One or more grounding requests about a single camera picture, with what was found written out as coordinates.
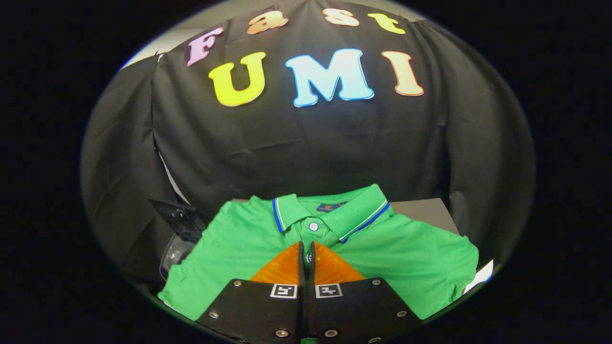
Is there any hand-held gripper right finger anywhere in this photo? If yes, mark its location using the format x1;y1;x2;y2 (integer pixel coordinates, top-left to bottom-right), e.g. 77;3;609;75
306;241;422;344

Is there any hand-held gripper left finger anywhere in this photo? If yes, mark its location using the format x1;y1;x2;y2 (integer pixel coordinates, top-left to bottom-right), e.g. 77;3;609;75
196;241;306;344

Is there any green polo shirt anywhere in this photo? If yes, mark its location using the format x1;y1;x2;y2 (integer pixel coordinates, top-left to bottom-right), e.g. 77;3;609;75
158;184;480;321

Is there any beige cabinet with dark top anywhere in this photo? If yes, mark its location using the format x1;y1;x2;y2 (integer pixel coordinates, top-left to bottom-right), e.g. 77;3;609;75
232;197;460;236

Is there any white paper sheet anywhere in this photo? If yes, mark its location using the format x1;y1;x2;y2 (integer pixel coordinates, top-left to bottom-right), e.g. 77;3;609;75
463;259;494;293

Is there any black backdrop cloth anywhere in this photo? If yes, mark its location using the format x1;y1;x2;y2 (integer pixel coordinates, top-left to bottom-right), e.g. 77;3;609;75
80;0;536;282

